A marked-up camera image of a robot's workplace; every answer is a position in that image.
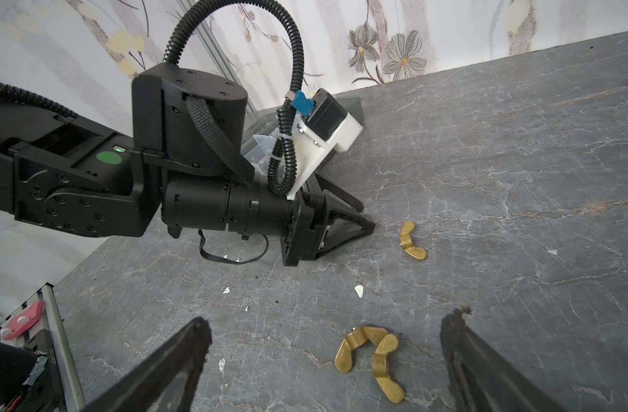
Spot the pink rectangular device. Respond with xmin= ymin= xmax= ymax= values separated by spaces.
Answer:
xmin=1 ymin=300 xmax=44 ymax=341

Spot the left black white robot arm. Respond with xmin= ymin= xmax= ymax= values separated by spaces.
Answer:
xmin=0 ymin=1 xmax=375 ymax=266

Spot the aluminium front rail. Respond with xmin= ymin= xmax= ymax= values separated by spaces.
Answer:
xmin=1 ymin=283 xmax=86 ymax=411

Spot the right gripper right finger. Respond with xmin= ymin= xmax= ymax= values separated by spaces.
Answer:
xmin=440 ymin=307 xmax=564 ymax=411

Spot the green compartment organizer box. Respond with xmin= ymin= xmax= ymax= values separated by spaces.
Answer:
xmin=241 ymin=95 xmax=365 ymax=191

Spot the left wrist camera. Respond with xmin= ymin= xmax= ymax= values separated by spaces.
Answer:
xmin=268 ymin=89 xmax=348 ymax=201

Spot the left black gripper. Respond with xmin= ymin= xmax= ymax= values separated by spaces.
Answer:
xmin=281 ymin=173 xmax=376 ymax=267

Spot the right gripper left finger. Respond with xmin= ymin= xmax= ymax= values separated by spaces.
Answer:
xmin=84 ymin=317 xmax=212 ymax=411

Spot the brass wing nut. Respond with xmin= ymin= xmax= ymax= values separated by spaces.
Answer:
xmin=335 ymin=326 xmax=388 ymax=374
xmin=372 ymin=334 xmax=405 ymax=404
xmin=399 ymin=221 xmax=427 ymax=261

